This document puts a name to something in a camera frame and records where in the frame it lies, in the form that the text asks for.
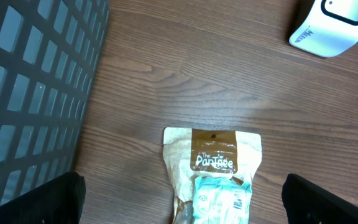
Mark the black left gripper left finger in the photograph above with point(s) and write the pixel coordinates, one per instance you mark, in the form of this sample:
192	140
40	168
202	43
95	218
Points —
60	200

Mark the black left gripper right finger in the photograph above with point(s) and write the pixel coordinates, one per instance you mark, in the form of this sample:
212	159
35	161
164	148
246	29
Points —
307	203

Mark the brown Pantree snack pouch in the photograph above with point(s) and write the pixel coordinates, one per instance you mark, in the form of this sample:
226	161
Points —
190	153

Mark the grey plastic mesh basket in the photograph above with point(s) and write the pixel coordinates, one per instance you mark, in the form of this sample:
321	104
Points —
49	54

